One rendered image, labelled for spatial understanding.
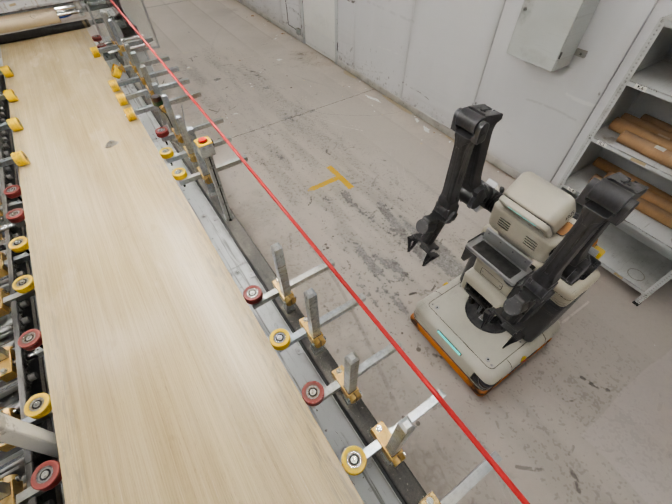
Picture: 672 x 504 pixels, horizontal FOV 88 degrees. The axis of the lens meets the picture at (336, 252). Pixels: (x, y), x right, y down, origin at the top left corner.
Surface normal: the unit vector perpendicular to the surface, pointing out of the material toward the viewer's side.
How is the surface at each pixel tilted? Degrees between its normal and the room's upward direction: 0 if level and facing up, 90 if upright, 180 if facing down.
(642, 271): 0
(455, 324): 0
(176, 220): 0
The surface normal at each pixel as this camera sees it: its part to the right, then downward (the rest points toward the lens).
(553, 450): 0.00, -0.63
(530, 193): -0.57, -0.18
